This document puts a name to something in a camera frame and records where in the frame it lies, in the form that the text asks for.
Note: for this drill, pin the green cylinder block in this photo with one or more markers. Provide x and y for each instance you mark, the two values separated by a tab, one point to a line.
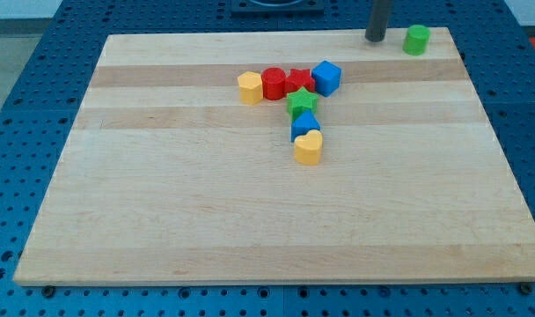
416	40

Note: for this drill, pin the yellow heart block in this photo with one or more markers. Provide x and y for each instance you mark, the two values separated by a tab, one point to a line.
308	148

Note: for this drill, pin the blue triangle block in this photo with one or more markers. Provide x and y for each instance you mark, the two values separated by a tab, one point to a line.
304	123

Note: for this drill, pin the green star block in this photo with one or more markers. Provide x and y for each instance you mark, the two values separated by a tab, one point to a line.
301	101

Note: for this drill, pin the yellow pentagon block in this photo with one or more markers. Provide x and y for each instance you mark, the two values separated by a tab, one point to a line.
250	88

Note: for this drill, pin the red cylinder block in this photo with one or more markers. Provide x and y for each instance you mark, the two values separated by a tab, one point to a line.
273	83

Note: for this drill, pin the red star block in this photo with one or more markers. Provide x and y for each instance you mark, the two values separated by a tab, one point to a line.
297	79

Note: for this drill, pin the blue cube block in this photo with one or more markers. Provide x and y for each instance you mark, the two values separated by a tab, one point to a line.
327	77

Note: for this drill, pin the wooden board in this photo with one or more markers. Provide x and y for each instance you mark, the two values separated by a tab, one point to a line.
168	178

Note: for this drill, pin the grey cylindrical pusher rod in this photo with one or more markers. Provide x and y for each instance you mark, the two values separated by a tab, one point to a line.
381	11

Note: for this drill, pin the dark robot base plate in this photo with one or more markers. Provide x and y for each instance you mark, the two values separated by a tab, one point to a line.
241	7

